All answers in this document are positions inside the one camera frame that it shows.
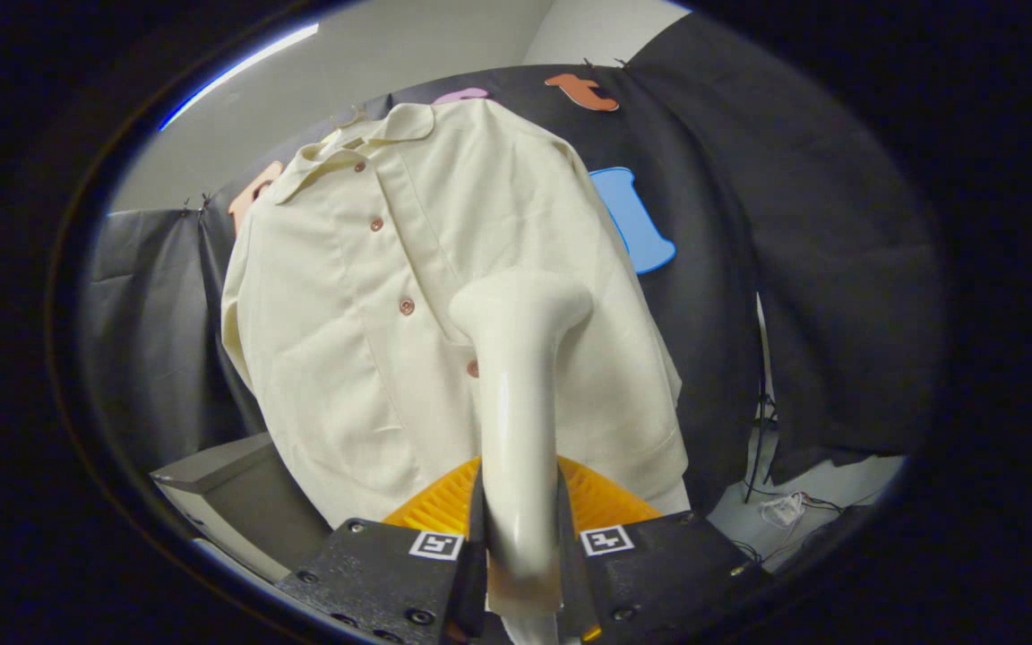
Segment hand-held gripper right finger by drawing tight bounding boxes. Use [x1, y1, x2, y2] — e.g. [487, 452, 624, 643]
[555, 455, 772, 644]

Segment white garment steamer head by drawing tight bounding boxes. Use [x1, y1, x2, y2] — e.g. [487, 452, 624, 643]
[449, 269, 593, 619]

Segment white cable bundle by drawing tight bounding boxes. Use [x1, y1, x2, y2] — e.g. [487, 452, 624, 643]
[760, 492, 805, 529]

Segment cream button shirt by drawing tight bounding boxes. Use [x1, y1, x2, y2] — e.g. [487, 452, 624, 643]
[220, 99, 692, 529]

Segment grey cabinet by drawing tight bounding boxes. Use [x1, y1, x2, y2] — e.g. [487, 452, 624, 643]
[150, 433, 338, 583]

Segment black cables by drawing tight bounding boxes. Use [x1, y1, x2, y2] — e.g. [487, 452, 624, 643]
[743, 358, 844, 549]

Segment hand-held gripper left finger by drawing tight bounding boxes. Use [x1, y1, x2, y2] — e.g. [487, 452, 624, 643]
[276, 457, 488, 645]

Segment black backdrop cloth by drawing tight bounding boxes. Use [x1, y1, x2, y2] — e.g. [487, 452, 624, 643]
[82, 11, 947, 516]

